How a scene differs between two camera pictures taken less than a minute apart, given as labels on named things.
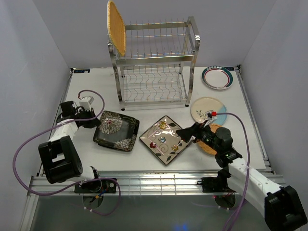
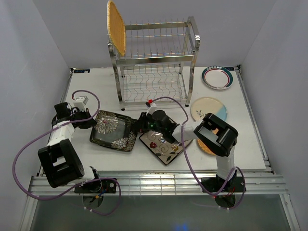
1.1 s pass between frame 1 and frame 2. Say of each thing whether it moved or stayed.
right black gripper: moved
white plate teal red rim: stayed
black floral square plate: stayed
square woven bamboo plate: stayed
